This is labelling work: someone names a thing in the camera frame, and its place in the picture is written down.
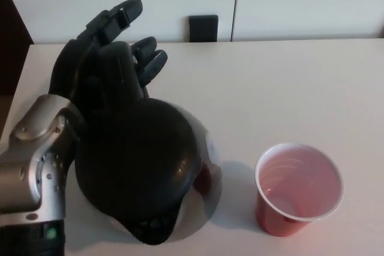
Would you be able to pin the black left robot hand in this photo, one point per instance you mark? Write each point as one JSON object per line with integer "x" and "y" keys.
{"x": 75, "y": 58}

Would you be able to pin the black electric kettle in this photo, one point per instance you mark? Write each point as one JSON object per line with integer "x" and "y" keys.
{"x": 135, "y": 154}

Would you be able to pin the red plastic cup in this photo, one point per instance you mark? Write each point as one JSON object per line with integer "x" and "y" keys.
{"x": 276, "y": 220}

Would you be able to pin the dark brown panel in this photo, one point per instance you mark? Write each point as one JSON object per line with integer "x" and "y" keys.
{"x": 12, "y": 43}

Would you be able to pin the plain white cabinet door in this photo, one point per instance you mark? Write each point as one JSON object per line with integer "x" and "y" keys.
{"x": 300, "y": 1}

